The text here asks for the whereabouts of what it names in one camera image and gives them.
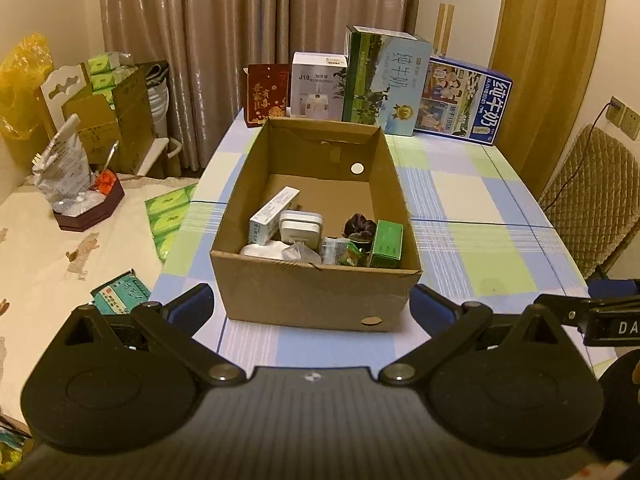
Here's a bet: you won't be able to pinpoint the dark brown cloth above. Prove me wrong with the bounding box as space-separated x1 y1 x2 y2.
343 213 377 242

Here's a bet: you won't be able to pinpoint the teal printed packet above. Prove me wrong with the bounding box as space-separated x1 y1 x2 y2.
90 269 152 316
0 425 33 478

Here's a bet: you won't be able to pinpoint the tall brown cardboard carton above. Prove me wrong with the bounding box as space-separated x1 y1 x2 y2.
112 66 156 176

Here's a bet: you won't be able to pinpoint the beige shiny curtain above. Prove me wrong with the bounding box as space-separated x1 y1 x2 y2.
97 0 425 171

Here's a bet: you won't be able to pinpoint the white power adapter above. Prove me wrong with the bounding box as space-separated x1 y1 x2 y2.
278 210 324 250

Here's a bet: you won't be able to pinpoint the green tissue pack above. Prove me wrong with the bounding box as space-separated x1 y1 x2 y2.
155 232 180 262
145 184 198 217
149 205 190 241

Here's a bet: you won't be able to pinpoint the thin wooden stick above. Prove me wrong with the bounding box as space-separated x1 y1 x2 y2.
102 140 121 173

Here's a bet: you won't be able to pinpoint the white plastic stand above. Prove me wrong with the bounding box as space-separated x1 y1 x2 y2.
135 136 182 179

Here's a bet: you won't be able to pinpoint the white medicine box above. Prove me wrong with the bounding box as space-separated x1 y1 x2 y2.
248 186 301 243

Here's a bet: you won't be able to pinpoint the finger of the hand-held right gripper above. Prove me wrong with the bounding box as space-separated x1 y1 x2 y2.
532 294 640 333
587 279 640 302

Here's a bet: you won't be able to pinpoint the brown cardboard box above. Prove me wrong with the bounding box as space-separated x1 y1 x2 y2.
209 116 423 334

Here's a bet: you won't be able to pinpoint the white towel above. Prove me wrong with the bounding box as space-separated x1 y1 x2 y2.
239 240 287 261

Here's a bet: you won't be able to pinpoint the dark red wooden tray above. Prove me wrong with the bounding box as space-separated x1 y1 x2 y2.
53 172 126 233

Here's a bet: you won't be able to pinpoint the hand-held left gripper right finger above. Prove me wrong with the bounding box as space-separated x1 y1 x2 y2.
379 284 571 387

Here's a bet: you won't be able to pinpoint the grey sachet strip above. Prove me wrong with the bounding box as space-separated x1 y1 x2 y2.
320 236 351 266

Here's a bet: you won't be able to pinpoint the blue milk carton box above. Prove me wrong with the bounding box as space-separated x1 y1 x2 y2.
414 56 515 147

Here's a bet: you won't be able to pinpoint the white humidifier box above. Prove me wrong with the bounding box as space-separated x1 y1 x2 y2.
290 51 348 121

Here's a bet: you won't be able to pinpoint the green candy wrapper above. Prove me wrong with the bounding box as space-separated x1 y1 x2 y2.
346 241 370 267

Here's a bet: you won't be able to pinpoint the red gift box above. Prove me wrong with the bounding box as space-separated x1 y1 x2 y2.
243 63 292 128

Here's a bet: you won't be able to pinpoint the black charger cable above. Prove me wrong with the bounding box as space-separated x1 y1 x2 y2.
539 101 621 208

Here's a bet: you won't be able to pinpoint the striped shopping bag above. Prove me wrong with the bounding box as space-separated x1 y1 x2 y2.
144 60 171 141

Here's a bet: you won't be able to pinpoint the green small box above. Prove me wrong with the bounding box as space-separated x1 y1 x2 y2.
368 219 404 268

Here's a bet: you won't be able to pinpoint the wooden slat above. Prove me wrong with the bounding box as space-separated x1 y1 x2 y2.
434 3 455 58

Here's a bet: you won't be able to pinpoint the brown boxes with green packs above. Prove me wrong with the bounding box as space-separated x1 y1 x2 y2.
39 62 121 166

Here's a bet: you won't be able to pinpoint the beige wall socket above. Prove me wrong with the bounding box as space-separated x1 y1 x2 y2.
620 107 640 141
606 96 626 128

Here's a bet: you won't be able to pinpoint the yellow plastic bag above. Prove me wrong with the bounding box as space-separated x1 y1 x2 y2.
0 32 53 141

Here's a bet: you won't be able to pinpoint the green milk carton box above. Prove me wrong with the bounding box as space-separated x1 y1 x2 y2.
342 25 433 137

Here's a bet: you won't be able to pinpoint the silver plastic bag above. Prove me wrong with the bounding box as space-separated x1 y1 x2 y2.
31 113 93 216

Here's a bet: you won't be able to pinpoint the cream printed cloth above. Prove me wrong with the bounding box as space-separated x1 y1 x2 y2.
0 174 201 436

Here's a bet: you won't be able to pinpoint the chair with quilted cover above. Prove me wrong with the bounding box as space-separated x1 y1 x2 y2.
537 125 640 281

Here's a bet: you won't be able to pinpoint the green tissue multipack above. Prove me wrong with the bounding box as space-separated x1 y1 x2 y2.
86 52 126 108

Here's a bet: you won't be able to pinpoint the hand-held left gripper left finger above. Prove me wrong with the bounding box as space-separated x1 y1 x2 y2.
52 283 246 387

